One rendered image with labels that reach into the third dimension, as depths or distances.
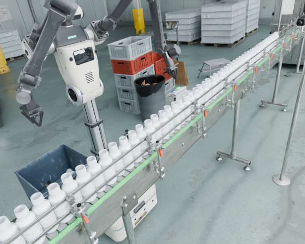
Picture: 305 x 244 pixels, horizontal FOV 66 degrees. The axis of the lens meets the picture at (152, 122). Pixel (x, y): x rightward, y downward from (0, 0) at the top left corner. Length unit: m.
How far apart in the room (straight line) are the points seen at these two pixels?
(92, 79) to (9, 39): 8.99
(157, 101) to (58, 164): 1.98
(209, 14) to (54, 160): 6.80
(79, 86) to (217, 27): 6.48
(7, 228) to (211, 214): 1.67
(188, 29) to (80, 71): 6.93
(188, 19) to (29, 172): 7.32
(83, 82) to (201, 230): 1.47
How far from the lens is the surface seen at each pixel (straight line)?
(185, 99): 1.42
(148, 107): 3.32
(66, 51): 1.51
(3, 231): 0.92
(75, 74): 1.55
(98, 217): 1.09
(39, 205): 0.93
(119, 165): 1.09
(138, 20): 11.25
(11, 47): 10.54
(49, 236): 1.02
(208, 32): 7.85
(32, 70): 1.17
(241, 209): 2.30
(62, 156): 1.62
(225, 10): 7.57
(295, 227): 2.30
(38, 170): 1.58
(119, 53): 3.60
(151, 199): 2.15
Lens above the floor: 1.73
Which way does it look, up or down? 29 degrees down
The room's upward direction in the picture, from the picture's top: 7 degrees counter-clockwise
